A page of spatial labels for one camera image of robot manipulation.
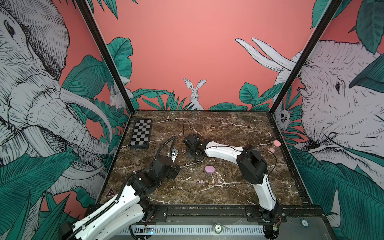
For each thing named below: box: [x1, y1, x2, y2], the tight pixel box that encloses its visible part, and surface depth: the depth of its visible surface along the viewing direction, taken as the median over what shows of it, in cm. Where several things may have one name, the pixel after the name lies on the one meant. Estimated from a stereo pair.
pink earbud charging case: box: [205, 165, 215, 173], surface depth 90 cm
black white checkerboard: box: [129, 118, 152, 150], surface depth 103 cm
